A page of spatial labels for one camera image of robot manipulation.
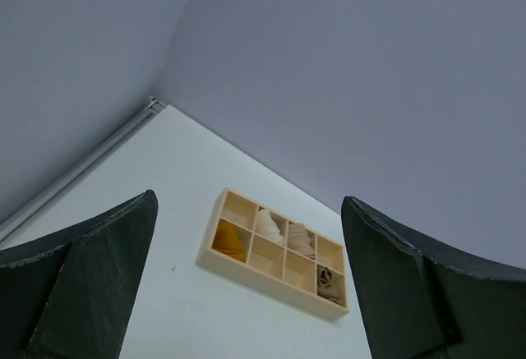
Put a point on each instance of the aluminium rail frame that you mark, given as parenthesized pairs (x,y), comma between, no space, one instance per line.
(79,170)

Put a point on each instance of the brown sock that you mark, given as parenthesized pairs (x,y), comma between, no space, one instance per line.
(330,285)

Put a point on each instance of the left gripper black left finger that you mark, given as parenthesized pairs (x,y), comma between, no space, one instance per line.
(70,294)

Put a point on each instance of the beige rolled sock right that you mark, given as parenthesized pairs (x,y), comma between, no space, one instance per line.
(298,240)

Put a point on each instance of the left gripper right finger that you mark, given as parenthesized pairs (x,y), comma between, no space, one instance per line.
(422,298)

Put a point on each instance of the beige rolled sock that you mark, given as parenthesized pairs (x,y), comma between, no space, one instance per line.
(267,227)
(298,240)

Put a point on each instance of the beige rolled sock left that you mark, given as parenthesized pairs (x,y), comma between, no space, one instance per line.
(267,227)

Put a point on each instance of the wooden compartment tray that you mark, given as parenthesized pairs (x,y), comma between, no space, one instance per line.
(270,268)

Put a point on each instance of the mustard yellow sock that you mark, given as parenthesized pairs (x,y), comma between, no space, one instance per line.
(228,241)

